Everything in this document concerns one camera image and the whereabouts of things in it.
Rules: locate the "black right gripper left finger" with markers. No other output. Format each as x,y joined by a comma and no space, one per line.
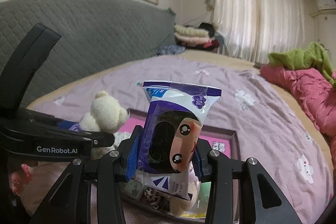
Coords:
69,199

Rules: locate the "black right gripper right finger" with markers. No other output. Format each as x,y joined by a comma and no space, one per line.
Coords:
242,188

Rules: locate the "cream plush bear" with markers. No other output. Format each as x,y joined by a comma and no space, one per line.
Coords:
108,116

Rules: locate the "leopard print fabric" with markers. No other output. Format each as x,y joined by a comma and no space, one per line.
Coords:
156,199

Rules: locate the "purple cartoon face wipes pack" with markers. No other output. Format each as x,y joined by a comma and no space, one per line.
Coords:
176,114

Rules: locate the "baby doll floral clothes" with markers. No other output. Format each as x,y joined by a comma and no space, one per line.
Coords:
133,189

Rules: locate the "person's hand red nails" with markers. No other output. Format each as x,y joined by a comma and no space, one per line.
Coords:
21,176

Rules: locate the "purple cardboard box tray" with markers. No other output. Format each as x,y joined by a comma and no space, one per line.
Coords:
143,204

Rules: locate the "lilac patterned bed sheet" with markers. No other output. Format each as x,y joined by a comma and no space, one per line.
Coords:
266,126

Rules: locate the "pink quilted comforter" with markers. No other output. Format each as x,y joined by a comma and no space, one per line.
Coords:
314,94

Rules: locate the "grey quilted headboard cover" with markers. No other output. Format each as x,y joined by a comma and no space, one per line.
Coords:
95,35

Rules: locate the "green blanket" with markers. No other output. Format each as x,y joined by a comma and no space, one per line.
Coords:
315,56

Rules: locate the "dark patterned cloth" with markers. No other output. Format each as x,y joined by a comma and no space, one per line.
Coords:
171,50

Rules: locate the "folded clothes stack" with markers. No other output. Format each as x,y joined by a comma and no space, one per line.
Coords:
204,37

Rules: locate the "white pleated curtain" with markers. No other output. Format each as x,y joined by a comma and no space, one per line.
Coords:
253,28

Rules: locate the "white air conditioner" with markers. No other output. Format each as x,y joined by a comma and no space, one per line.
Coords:
326,4

